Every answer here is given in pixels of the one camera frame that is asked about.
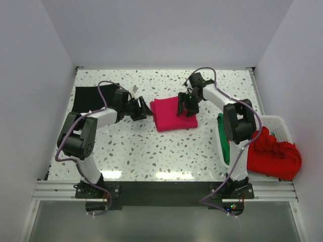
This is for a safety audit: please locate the aluminium frame rail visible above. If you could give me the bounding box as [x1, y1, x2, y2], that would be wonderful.
[19, 180, 309, 241]

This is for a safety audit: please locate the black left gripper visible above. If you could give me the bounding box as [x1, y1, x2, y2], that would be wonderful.
[123, 96, 153, 122]

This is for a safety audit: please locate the magenta t shirt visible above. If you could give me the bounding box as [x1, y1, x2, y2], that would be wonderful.
[150, 97, 198, 133]

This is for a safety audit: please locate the white plastic laundry basket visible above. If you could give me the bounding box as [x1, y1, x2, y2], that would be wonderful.
[214, 115, 295, 180]

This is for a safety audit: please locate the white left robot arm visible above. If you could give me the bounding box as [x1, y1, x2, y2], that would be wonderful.
[55, 81, 153, 198]

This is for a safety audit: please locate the green t shirt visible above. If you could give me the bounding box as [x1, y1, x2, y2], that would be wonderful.
[217, 113, 230, 165]

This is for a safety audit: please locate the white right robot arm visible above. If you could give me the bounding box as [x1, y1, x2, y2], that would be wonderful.
[177, 71, 261, 198]

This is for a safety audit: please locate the red t shirt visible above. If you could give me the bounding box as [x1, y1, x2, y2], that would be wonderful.
[247, 127, 302, 180]

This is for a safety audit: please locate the folded black t shirt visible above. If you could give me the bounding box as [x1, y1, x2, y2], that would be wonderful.
[72, 84, 119, 113]

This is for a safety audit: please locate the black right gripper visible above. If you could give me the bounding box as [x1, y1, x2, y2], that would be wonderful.
[177, 92, 203, 118]

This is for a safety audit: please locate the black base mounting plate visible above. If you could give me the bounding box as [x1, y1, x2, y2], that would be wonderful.
[73, 180, 255, 215]

